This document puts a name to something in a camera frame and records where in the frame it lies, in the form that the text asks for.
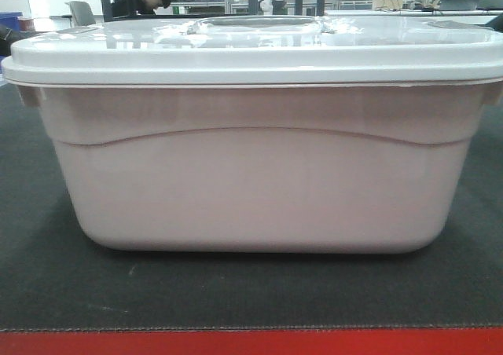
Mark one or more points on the white plastic storage bin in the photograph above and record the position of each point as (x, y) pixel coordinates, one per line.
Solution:
(362, 169)

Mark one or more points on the white bin lid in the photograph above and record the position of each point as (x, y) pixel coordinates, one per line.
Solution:
(260, 51)

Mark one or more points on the red table edge strip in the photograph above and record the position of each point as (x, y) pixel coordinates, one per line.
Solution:
(379, 341)

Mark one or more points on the black table mat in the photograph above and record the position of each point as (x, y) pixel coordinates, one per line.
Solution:
(53, 278)

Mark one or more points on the person in black clothes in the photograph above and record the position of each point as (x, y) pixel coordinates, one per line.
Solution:
(143, 7)

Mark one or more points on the grey office chair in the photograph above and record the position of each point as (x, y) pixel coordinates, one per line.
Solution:
(82, 14)

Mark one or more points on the blue bin left edge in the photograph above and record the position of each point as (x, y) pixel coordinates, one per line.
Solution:
(11, 19)

